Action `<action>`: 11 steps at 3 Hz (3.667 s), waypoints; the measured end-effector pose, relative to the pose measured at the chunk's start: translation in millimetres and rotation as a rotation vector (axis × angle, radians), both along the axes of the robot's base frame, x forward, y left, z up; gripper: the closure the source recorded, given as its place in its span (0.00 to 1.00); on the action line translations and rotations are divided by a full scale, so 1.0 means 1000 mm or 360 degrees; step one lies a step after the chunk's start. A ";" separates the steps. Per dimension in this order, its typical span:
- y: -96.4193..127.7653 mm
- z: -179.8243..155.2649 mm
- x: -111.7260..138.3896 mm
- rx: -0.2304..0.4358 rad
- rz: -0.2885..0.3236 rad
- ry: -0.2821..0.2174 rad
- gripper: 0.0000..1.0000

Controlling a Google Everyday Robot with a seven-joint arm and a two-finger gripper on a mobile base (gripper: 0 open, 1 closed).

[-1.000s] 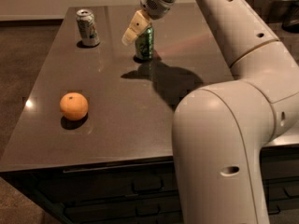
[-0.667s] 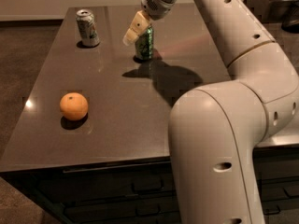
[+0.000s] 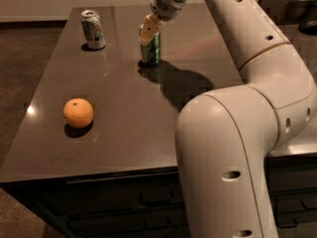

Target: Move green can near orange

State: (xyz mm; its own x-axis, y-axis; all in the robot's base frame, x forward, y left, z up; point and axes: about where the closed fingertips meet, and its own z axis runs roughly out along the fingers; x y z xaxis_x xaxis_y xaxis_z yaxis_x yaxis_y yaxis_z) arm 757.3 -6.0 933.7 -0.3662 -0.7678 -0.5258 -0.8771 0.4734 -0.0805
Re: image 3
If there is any dark box with snacks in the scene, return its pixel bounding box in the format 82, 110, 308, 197
259, 0, 315, 25

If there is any white soda can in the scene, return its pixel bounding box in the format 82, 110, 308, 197
80, 10, 106, 50

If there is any dark drawer cabinet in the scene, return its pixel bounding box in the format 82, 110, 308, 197
1, 155, 317, 238

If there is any green soda can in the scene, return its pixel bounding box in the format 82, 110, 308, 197
141, 32, 160, 65

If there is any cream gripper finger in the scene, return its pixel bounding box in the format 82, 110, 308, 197
139, 14, 164, 46

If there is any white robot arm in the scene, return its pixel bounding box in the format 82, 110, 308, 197
139, 0, 316, 238

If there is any orange fruit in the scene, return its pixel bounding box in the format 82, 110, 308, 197
63, 98, 93, 129

